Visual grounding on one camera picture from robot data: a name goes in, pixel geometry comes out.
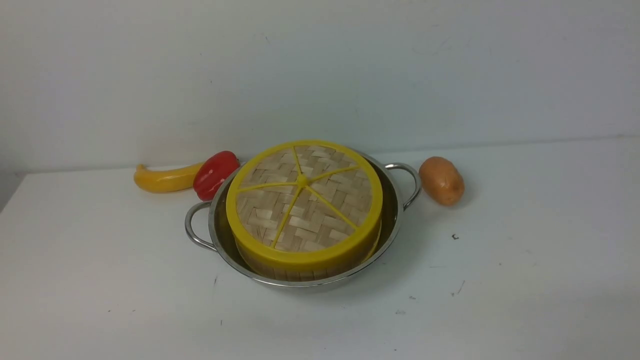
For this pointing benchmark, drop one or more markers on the stainless steel two-handled pot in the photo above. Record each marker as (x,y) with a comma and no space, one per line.
(222,241)

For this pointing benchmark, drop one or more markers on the yellow rimmed bamboo steamer basket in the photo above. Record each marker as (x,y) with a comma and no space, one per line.
(306,255)

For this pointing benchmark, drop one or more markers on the brown toy potato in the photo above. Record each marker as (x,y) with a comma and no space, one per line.
(442,181)

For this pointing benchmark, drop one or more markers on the yellow toy banana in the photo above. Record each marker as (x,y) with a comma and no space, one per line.
(166,181)

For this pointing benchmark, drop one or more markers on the red toy bell pepper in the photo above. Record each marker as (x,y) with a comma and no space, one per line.
(213,173)

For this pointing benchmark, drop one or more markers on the yellow rimmed woven steamer lid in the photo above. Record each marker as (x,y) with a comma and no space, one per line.
(303,183)

